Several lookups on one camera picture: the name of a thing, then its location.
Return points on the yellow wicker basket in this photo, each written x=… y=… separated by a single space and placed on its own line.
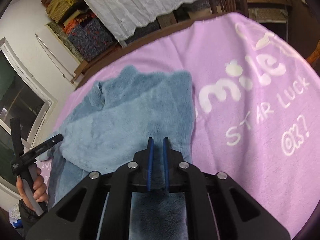
x=57 y=9

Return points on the dark wooden chair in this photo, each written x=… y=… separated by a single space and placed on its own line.
x=226 y=6

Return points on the purple printed blanket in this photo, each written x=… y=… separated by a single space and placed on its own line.
x=256 y=108

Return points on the dark patterned fabric storage box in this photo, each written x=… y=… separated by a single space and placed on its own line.
x=89 y=37

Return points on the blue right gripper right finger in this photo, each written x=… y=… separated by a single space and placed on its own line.
x=165 y=162

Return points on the blue fleece jacket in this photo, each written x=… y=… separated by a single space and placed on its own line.
x=113 y=122

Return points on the brown wooden bed frame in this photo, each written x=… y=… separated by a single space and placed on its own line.
x=116 y=52

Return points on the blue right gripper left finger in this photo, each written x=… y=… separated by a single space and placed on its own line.
x=150 y=163

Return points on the person's left forearm black sleeve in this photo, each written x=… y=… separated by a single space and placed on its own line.
x=28 y=217

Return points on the person's left hand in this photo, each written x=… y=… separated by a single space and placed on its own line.
x=39 y=187

